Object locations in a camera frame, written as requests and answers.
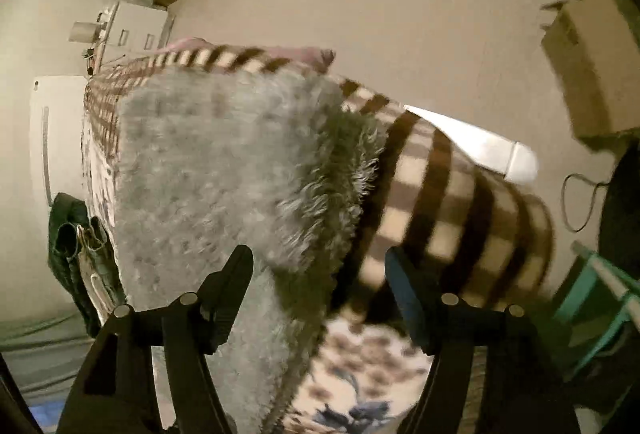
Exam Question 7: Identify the grey fluffy blanket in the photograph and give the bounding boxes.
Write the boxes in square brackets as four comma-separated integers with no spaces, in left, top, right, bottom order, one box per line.
[114,65,389,434]

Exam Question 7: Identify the pink pillow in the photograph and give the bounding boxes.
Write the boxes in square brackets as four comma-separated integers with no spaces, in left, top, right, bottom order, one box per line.
[164,36,337,75]

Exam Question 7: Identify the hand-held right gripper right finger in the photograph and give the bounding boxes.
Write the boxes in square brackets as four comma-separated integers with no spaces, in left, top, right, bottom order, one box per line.
[384,246,581,434]

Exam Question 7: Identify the white drawer unit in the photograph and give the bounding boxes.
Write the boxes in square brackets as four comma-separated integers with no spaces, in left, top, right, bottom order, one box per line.
[93,1,177,70]

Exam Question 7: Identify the dark green jeans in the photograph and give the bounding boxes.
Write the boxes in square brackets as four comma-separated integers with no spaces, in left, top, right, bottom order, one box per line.
[48,193,127,339]

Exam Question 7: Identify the teal chair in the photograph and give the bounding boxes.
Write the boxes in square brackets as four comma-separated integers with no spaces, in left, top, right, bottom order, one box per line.
[552,241,640,371]

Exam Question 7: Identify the white cabinet door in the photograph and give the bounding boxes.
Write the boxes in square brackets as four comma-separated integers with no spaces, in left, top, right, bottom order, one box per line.
[29,76,89,211]

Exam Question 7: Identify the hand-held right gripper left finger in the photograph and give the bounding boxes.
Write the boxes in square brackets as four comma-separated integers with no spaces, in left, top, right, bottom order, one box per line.
[56,244,255,434]

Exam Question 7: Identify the brown white checked blanket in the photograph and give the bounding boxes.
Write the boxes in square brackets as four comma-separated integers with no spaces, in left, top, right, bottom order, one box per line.
[82,44,556,321]

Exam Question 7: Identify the large cardboard box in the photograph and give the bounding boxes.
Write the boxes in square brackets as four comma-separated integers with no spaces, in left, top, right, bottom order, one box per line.
[540,0,640,151]

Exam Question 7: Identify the black cable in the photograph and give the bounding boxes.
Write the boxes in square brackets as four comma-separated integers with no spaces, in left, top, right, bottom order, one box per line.
[560,173,610,234]

